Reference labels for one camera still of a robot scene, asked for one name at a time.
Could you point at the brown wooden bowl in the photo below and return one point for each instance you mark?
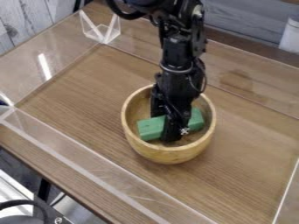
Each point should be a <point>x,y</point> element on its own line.
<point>165,153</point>

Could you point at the green rectangular block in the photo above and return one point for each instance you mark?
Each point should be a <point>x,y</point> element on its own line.
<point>149,128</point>

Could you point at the black table leg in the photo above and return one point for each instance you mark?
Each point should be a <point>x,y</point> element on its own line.
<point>44,190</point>

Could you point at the white cylindrical container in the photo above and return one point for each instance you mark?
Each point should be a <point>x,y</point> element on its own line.
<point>289,39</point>

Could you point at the clear acrylic corner bracket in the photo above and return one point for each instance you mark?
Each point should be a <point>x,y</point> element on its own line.
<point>102,33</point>

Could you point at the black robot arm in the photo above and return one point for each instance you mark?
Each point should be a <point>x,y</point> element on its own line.
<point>178,20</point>

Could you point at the clear acrylic front wall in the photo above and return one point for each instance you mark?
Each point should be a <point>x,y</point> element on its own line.
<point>112,192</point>

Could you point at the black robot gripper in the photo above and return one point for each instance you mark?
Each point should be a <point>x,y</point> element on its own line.
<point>172,94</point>

